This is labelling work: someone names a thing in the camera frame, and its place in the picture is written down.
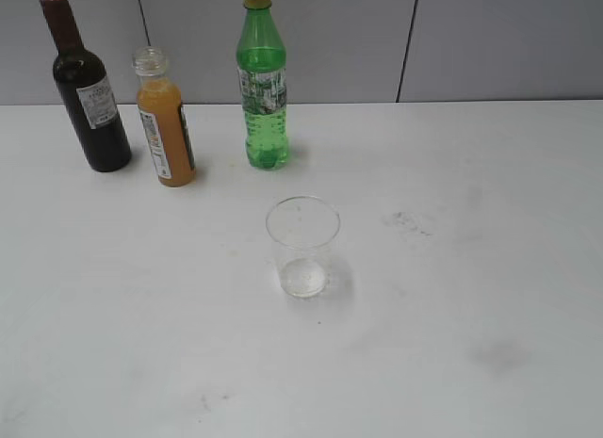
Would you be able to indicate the transparent plastic cup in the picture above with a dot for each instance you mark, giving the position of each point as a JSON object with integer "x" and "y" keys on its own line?
{"x": 302, "y": 230}

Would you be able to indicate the dark red wine bottle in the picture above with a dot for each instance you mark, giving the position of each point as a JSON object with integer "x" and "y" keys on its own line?
{"x": 85, "y": 91}

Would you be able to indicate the green plastic soda bottle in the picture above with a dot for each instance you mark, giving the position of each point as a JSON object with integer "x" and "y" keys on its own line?
{"x": 261, "y": 60}

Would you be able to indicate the NFC orange juice bottle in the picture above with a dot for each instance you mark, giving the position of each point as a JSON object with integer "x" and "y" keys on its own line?
{"x": 161, "y": 111}

